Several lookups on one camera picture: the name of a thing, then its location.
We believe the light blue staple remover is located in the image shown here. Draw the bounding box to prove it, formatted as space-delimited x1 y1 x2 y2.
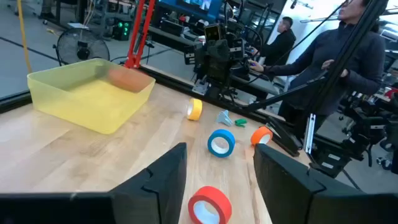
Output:
216 109 233 127

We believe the red desk lamp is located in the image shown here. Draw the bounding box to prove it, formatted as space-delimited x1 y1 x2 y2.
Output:
124 0 156 69

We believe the black stapler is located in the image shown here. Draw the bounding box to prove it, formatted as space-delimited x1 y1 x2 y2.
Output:
266 116 303 157

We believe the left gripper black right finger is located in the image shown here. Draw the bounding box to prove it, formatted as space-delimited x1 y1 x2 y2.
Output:
253 143 398 224

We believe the yellow hanging cord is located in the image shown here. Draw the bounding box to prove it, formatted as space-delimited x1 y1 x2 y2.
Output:
17 0 32 74

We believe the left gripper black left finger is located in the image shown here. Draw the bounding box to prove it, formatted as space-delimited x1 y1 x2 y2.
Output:
0 142 188 224

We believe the computer monitor blue screen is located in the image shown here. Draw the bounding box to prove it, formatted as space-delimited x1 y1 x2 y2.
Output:
157 0 223 21

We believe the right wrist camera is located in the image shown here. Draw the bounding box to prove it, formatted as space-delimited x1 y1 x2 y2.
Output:
203 24 222 43

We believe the orange tape roll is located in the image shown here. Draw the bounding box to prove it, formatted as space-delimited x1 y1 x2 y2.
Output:
250 126 274 146

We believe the yellow tape roll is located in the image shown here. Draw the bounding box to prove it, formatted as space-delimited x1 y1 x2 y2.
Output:
186 98 203 121

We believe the black floor fan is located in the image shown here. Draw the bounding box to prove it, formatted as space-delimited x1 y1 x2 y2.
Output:
52 27 110 67

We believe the blue tape roll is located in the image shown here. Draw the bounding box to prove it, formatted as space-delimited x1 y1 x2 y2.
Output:
207 129 236 158

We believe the person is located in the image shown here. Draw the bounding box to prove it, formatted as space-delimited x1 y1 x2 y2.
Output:
257 0 388 147
248 16 297 67

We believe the red tape roll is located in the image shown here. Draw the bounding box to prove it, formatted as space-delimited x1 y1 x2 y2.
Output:
187 185 233 224

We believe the yellow plastic bin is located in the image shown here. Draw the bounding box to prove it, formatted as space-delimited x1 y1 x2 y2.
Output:
27 58 156 135

